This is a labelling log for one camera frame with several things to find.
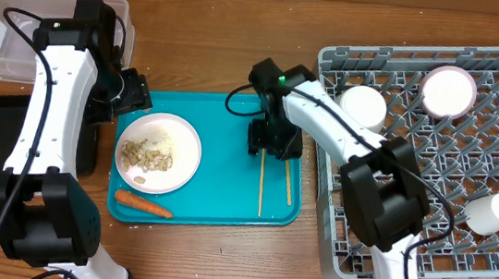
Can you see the grey dishwasher rack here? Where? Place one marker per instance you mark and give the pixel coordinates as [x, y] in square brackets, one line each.
[459, 157]

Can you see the teal serving tray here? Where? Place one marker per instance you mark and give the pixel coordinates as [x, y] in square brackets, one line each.
[225, 188]

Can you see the pink rimmed bowl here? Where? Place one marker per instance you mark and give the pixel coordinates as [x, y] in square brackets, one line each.
[448, 92]

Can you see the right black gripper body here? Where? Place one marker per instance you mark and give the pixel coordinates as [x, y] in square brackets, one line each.
[277, 133]

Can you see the orange carrot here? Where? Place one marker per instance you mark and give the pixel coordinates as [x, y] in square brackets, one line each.
[129, 199]

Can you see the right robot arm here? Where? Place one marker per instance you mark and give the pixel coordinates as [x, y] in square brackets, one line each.
[383, 196]

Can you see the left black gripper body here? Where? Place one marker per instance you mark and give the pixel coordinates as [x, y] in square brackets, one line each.
[117, 94]

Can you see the white plate with food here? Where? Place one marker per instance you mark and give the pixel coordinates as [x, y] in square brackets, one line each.
[187, 152]

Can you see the wooden chopstick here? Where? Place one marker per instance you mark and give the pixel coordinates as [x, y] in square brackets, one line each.
[288, 183]
[261, 182]

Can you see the white bowl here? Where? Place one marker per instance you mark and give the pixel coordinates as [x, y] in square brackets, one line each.
[365, 105]

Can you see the clear plastic bin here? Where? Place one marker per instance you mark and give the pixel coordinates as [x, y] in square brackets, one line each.
[17, 60]

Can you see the white paper cup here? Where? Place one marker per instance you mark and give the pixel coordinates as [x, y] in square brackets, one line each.
[483, 215]

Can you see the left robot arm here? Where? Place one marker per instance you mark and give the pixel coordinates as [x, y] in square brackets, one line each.
[46, 217]

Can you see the food scraps on plate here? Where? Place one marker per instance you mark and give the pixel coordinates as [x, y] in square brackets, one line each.
[153, 152]

